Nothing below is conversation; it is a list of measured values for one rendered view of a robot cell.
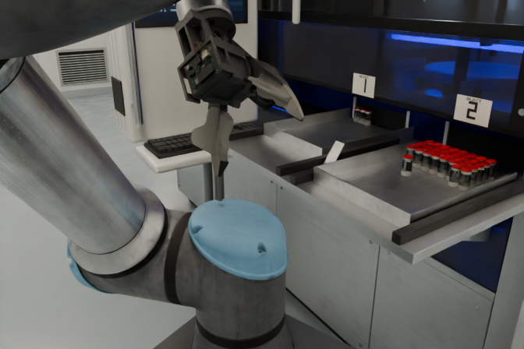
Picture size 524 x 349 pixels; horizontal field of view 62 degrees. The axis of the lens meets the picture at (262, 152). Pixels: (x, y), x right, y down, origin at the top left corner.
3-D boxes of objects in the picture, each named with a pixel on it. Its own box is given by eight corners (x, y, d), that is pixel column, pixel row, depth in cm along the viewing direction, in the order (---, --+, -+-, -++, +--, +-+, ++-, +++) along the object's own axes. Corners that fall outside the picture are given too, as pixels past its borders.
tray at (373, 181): (414, 152, 113) (416, 139, 112) (514, 187, 93) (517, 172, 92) (313, 181, 96) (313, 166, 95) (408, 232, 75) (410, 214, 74)
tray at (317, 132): (348, 118, 145) (349, 107, 144) (412, 138, 124) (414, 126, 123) (263, 134, 127) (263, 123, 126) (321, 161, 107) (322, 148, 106)
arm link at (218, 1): (203, 29, 68) (239, -6, 64) (211, 52, 66) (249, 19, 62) (165, 12, 62) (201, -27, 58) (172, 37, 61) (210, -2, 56)
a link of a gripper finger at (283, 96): (277, 114, 48) (225, 86, 53) (307, 123, 52) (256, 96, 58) (288, 88, 47) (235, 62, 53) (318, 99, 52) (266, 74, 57)
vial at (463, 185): (461, 186, 93) (465, 166, 91) (471, 190, 91) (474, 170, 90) (454, 188, 92) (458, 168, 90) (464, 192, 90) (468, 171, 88)
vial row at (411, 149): (408, 161, 106) (411, 143, 105) (477, 187, 92) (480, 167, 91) (402, 163, 105) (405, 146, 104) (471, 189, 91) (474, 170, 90)
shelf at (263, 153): (338, 120, 149) (338, 114, 149) (558, 194, 94) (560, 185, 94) (213, 145, 125) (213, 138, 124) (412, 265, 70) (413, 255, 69)
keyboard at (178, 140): (249, 127, 160) (249, 121, 159) (270, 137, 149) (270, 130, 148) (143, 146, 140) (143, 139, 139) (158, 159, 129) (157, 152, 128)
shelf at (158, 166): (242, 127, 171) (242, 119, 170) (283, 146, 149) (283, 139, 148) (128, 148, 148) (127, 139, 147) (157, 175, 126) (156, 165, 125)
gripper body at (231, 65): (185, 106, 55) (164, 33, 60) (232, 118, 62) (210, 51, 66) (225, 72, 51) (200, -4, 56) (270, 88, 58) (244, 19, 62)
